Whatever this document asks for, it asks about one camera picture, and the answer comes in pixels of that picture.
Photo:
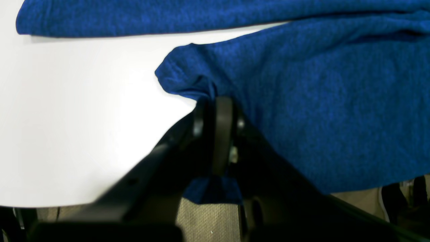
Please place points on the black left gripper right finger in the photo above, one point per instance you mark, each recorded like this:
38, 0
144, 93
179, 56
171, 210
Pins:
279, 203

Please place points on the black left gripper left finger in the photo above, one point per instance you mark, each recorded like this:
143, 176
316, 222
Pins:
143, 205

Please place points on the blue long-sleeve shirt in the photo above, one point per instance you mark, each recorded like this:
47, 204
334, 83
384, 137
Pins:
341, 91

